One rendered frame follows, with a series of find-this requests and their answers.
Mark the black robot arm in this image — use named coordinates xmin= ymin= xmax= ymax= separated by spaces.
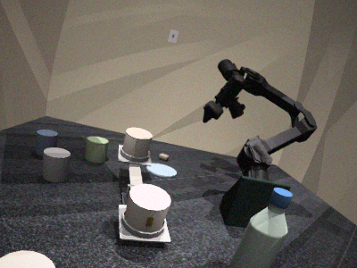
xmin=218 ymin=59 xmax=317 ymax=180

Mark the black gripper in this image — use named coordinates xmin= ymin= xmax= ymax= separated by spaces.
xmin=203 ymin=84 xmax=237 ymax=123

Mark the pale green cylinder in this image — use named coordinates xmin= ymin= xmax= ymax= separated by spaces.
xmin=85 ymin=137 xmax=108 ymax=163

